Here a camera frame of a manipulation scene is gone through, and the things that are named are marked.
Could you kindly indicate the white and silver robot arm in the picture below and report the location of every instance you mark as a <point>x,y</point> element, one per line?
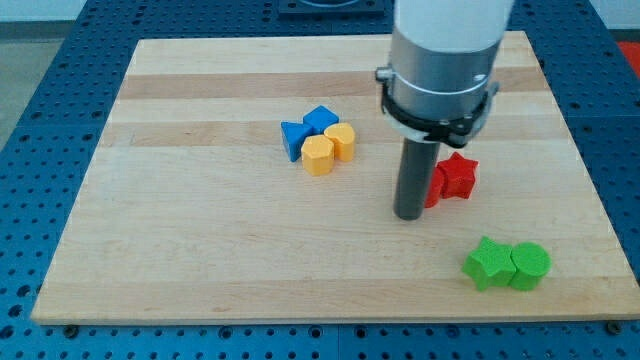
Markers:
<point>436,86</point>

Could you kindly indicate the yellow heart block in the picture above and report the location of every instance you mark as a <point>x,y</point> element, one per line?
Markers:
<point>343,137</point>

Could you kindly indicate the yellow hexagon block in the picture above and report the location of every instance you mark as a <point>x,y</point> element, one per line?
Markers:
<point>318,155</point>

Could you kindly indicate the blue triangle block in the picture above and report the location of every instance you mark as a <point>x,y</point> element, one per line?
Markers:
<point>293,137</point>

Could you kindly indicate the blue cube block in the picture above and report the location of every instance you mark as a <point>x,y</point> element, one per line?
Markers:
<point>319,119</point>

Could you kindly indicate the wooden board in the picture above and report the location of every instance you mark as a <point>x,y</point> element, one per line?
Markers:
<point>190,211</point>

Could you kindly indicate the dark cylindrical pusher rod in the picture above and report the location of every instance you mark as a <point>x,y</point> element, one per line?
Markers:
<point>417,164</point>

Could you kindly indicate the red block behind rod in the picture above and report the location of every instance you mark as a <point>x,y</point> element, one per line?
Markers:
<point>435,189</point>

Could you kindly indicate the red star block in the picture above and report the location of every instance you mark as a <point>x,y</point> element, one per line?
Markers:
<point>459,176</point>

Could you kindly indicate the green star block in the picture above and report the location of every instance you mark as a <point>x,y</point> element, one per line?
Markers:
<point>490,264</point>

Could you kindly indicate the green cylinder block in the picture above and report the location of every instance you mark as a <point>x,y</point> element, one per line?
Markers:
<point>532,263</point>

